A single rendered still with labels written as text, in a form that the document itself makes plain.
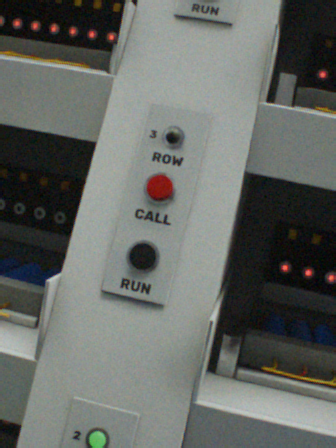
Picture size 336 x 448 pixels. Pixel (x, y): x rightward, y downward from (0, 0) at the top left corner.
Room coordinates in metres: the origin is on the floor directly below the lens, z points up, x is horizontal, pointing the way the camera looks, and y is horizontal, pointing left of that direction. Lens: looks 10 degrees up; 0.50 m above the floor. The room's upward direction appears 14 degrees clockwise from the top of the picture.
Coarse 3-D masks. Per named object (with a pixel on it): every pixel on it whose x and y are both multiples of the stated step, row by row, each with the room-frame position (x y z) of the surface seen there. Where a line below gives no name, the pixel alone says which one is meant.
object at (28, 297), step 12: (0, 276) 0.43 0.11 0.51; (0, 288) 0.41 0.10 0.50; (12, 288) 0.41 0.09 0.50; (24, 288) 0.41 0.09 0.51; (36, 288) 0.42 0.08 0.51; (0, 300) 0.42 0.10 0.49; (12, 300) 0.42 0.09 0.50; (24, 300) 0.41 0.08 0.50; (36, 300) 0.41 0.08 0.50; (0, 312) 0.40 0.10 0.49; (24, 312) 0.42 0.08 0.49; (36, 312) 0.41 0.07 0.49
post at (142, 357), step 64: (256, 0) 0.35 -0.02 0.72; (128, 64) 0.36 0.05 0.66; (192, 64) 0.35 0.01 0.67; (256, 64) 0.35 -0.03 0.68; (128, 128) 0.36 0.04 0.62; (192, 256) 0.35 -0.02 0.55; (64, 320) 0.36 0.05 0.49; (128, 320) 0.35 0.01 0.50; (192, 320) 0.35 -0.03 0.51; (64, 384) 0.36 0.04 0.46; (128, 384) 0.35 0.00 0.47; (192, 384) 0.35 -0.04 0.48
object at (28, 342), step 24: (24, 240) 0.55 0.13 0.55; (48, 240) 0.54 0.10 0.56; (48, 288) 0.35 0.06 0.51; (48, 312) 0.36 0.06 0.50; (0, 336) 0.39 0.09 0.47; (24, 336) 0.39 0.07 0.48; (0, 360) 0.37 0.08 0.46; (24, 360) 0.36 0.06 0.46; (0, 384) 0.37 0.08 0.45; (24, 384) 0.37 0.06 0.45; (0, 408) 0.37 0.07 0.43; (24, 408) 0.37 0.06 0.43
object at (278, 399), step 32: (288, 224) 0.50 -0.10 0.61; (288, 256) 0.50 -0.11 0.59; (320, 256) 0.50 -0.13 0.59; (224, 288) 0.41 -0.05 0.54; (288, 288) 0.51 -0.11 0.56; (320, 288) 0.51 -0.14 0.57; (224, 320) 0.52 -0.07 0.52; (256, 320) 0.50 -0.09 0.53; (288, 320) 0.49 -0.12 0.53; (320, 320) 0.49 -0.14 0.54; (224, 352) 0.39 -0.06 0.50; (256, 352) 0.41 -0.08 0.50; (288, 352) 0.40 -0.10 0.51; (320, 352) 0.40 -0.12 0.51; (224, 384) 0.38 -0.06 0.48; (256, 384) 0.39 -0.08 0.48; (288, 384) 0.38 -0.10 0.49; (320, 384) 0.41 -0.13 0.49; (192, 416) 0.35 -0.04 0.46; (224, 416) 0.35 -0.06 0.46; (256, 416) 0.34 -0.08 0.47; (288, 416) 0.35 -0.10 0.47; (320, 416) 0.36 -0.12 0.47
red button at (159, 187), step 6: (150, 180) 0.35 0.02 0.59; (156, 180) 0.35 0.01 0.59; (162, 180) 0.35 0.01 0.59; (168, 180) 0.35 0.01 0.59; (150, 186) 0.35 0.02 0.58; (156, 186) 0.35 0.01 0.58; (162, 186) 0.35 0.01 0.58; (168, 186) 0.35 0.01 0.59; (150, 192) 0.35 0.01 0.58; (156, 192) 0.35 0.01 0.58; (162, 192) 0.35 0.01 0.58; (168, 192) 0.35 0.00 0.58; (156, 198) 0.35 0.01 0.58; (162, 198) 0.35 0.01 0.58
